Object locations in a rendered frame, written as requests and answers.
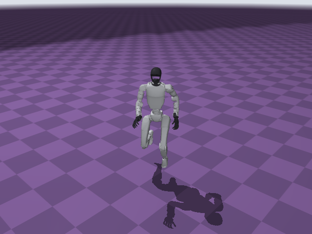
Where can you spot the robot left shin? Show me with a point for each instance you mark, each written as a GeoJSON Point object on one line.
{"type": "Point", "coordinates": [164, 153]}

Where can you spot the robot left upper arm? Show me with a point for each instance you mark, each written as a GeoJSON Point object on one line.
{"type": "Point", "coordinates": [169, 89]}

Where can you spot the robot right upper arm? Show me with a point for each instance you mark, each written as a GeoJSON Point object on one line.
{"type": "Point", "coordinates": [140, 95]}

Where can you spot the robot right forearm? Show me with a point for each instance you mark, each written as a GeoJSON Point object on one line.
{"type": "Point", "coordinates": [138, 110]}

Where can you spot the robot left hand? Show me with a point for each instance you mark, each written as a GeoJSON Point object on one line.
{"type": "Point", "coordinates": [175, 121]}

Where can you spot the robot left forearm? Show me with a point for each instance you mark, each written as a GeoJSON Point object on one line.
{"type": "Point", "coordinates": [176, 106]}

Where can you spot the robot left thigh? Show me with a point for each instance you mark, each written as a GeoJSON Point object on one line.
{"type": "Point", "coordinates": [165, 125]}

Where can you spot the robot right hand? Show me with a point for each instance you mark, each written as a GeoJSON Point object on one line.
{"type": "Point", "coordinates": [138, 118]}

